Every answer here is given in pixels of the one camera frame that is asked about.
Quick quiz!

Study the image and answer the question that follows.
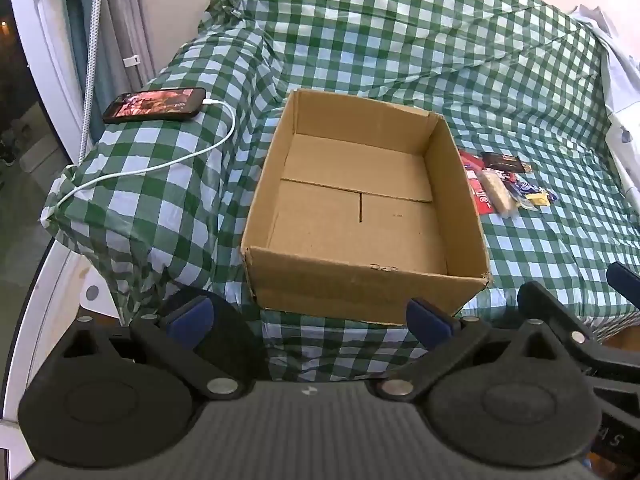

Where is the beige nougat bar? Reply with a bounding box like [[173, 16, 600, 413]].
[[476, 169, 518, 218]]

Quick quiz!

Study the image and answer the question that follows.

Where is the yellow snack packet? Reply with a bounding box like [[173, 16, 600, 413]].
[[520, 192, 551, 210]]

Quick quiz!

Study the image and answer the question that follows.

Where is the green checkered sofa cover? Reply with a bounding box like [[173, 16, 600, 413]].
[[41, 0, 639, 382]]

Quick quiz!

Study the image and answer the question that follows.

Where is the white charging cable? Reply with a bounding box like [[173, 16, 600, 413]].
[[49, 98, 238, 216]]

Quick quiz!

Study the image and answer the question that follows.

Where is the white cloth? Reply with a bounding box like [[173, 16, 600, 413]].
[[570, 4, 639, 200]]

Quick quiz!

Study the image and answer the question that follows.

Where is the purple chocolate bar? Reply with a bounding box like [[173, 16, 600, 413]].
[[506, 172, 558, 205]]

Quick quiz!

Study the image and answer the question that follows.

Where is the red white snack packet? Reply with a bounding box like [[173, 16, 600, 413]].
[[459, 150, 498, 216]]

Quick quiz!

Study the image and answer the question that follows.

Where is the black smartphone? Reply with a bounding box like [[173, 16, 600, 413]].
[[102, 88, 206, 124]]

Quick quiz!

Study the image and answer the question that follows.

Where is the braided cord with black handle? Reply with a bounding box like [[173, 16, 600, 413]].
[[77, 0, 106, 166]]

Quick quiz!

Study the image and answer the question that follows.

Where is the dark brown chocolate bar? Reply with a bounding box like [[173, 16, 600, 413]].
[[482, 152, 533, 174]]

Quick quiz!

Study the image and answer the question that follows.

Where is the brown cardboard box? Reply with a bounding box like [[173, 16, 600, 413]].
[[241, 89, 490, 325]]

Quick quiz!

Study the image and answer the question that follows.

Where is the grey curtain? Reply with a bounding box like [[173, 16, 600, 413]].
[[64, 0, 155, 113]]

